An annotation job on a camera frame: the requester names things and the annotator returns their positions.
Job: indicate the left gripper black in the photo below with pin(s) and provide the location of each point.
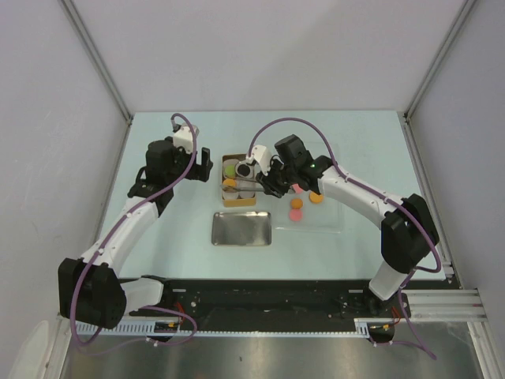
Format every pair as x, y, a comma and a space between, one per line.
200, 171

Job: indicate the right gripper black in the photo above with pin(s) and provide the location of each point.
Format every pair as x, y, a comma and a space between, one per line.
271, 188

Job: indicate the metal tongs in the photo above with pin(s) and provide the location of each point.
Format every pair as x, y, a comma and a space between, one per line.
248, 185

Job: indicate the green sandwich cookie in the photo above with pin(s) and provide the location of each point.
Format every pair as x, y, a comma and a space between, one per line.
229, 171

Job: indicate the orange round biscuit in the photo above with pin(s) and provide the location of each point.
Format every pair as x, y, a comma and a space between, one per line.
229, 182
316, 198

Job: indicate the black sandwich cookie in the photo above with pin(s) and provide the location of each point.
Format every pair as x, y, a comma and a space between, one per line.
244, 170

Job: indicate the silver tin lid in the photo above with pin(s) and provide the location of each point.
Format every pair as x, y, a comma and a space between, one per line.
241, 229

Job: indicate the pink sandwich cookie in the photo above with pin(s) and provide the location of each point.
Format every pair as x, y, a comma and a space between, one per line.
298, 188
296, 215

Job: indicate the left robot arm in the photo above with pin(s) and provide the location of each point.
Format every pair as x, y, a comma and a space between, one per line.
89, 288

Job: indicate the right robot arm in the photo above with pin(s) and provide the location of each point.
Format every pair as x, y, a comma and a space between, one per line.
407, 230

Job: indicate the white paper cup far-left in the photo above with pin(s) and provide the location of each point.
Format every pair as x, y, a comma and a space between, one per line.
229, 162

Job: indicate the orange flower cookie lower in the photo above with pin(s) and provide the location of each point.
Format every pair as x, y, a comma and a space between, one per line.
296, 203

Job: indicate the gold cookie tin box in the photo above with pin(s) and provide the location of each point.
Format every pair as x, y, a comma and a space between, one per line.
240, 202

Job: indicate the white paper cup far-right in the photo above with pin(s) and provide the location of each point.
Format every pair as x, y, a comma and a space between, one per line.
240, 162

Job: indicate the clear plastic tray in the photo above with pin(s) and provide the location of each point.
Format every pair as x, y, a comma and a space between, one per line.
324, 217

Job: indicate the white paper cup near-right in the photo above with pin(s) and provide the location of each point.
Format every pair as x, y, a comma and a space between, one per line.
246, 194

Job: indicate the white paper cup near-left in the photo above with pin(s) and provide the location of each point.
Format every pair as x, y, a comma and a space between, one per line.
230, 193

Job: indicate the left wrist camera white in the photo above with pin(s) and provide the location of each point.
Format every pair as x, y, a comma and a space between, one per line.
185, 137

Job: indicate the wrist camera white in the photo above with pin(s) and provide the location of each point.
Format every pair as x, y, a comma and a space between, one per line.
185, 137
261, 156

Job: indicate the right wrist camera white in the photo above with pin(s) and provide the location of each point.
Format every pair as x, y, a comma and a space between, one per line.
261, 156

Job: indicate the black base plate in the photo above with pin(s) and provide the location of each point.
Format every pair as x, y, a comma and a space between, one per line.
279, 305

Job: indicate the left corner frame post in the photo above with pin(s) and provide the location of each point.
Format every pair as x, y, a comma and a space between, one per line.
88, 43

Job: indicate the corner frame post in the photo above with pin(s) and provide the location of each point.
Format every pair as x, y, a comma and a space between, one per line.
449, 40
88, 43

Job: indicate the aluminium frame rail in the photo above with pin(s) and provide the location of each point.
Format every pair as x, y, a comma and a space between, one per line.
445, 306

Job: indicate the white slotted cable duct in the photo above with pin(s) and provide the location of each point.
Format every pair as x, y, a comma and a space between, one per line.
166, 327

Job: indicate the right corner frame post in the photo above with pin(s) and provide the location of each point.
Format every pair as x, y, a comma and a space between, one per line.
449, 40

